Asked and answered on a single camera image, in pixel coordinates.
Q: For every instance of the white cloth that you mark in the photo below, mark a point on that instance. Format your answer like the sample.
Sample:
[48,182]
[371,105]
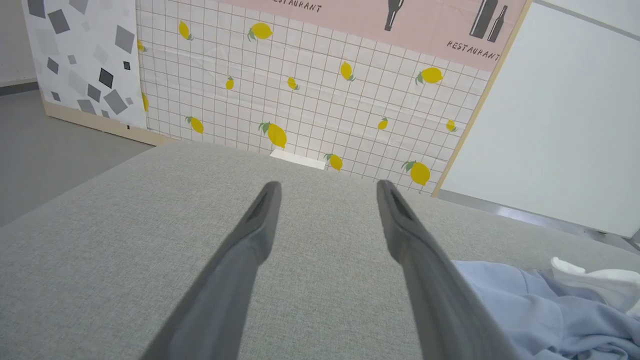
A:
[610,282]

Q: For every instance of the small white paper sheet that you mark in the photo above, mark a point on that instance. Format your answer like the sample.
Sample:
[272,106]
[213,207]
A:
[297,159]

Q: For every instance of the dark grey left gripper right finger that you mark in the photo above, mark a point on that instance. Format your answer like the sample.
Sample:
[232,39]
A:
[440,300]

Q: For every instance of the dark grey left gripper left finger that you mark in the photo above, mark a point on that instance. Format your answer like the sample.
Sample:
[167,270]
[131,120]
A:
[220,300]

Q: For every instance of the light blue garment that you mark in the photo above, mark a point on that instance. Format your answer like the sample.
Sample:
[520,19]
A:
[550,320]

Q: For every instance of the lemon tile print backdrop panel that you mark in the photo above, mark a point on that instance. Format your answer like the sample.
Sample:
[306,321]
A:
[320,60]

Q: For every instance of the white partition board grey frame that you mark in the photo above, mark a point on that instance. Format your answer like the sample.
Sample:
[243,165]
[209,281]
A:
[560,125]

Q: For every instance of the grey terrazzo print panel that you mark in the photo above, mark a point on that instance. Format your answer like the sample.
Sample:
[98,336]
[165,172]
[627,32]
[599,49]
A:
[85,50]

